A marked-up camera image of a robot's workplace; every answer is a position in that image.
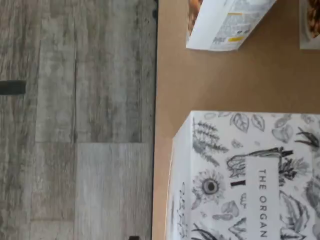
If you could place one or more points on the white box with granola picture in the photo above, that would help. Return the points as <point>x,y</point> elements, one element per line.
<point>310,25</point>

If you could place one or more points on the brown wooden shelf board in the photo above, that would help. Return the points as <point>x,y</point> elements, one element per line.
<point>225,82</point>

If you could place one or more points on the white box with yellow strip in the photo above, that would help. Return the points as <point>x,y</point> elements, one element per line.
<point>225,187</point>

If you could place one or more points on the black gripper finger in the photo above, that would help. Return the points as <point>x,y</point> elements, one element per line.
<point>134,237</point>

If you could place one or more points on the black floor strip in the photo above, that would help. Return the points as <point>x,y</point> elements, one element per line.
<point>12,88</point>

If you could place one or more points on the yellow white granola box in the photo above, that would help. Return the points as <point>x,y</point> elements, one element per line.
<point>215,32</point>

